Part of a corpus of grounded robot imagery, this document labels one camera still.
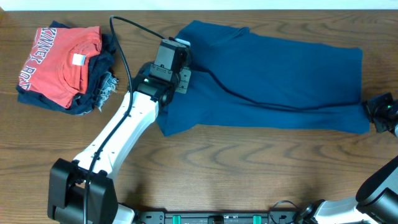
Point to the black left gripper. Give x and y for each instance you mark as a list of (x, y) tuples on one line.
[(183, 76)]

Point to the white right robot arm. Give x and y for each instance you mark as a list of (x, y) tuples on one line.
[(376, 199)]

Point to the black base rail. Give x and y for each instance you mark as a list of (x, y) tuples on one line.
[(281, 216)]

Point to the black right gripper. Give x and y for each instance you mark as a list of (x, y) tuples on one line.
[(371, 104)]

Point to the frayed denim garment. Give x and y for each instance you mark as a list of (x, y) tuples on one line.
[(107, 85)]

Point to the navy folded garment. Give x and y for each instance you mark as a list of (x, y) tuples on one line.
[(82, 103)]

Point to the red folded t-shirt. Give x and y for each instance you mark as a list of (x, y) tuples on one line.
[(57, 65)]

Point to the teal blue t-shirt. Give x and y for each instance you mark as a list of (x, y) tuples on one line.
[(243, 79)]

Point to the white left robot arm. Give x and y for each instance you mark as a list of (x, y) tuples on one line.
[(82, 190)]

